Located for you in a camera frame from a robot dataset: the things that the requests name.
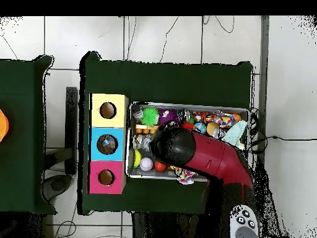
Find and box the knotted polka dot cloth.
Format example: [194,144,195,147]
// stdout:
[173,166,199,185]

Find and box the orange plastic toy brick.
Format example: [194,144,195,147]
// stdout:
[135,123,159,134]

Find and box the small red ball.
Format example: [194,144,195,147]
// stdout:
[154,161,168,173]

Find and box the mint green waffle cloth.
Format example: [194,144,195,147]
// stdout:
[221,120,248,148]

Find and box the white baseball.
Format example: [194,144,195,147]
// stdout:
[139,157,154,172]

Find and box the crumpled polka dot cloth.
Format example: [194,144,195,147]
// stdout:
[205,110,242,130]

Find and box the black floor cable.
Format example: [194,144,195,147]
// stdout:
[257,134,317,143]

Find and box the orange round object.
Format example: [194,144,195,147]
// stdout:
[0,108,10,143]

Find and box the purple monster toy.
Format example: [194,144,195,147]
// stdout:
[158,108,180,125]

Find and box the blue globe ball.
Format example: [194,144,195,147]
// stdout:
[193,121,207,134]

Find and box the shallow clear mesh bin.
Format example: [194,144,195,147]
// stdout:
[125,102,251,184]

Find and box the green spiky rubber ball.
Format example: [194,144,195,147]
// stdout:
[141,106,160,128]

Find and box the dark green tablecloth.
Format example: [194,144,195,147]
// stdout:
[77,50,254,216]

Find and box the wooden box with three holes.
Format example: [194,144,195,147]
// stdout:
[87,92,130,195]

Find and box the colourful printed silver can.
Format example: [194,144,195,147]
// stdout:
[132,133,152,151]

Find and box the neighbouring green covered table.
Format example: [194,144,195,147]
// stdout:
[0,55,56,215]

